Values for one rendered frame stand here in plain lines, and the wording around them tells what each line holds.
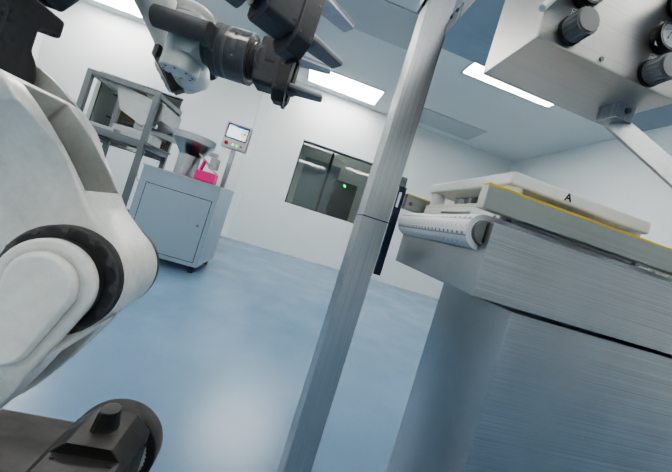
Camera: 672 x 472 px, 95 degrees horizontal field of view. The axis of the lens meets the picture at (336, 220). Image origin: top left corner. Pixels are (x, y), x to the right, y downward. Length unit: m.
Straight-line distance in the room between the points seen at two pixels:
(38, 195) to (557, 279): 0.69
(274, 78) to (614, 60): 0.48
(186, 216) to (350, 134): 3.59
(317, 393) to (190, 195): 2.25
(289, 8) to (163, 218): 2.54
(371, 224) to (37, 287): 0.53
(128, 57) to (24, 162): 5.93
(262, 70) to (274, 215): 4.85
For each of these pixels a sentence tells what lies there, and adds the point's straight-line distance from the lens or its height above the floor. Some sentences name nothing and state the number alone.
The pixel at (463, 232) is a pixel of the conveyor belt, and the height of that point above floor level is 0.78.
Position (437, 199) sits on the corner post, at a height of 0.85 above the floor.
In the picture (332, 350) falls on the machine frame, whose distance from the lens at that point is 0.72.
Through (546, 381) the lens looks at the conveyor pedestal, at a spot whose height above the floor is 0.61.
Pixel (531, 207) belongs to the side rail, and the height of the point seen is 0.84.
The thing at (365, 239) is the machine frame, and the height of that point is 0.73.
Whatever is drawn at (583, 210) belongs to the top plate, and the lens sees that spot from 0.57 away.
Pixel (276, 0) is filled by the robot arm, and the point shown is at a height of 0.95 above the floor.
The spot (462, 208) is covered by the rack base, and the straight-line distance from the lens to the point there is 0.56.
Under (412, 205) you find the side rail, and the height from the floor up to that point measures 0.83.
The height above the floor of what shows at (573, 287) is 0.76.
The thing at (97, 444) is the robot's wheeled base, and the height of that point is 0.21.
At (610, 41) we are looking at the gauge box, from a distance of 0.56.
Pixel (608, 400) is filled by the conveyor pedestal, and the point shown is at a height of 0.60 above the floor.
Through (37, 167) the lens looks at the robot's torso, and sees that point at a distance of 0.55.
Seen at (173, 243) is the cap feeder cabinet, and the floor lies 0.21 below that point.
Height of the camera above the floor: 0.74
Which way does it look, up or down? 1 degrees up
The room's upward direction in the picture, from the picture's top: 17 degrees clockwise
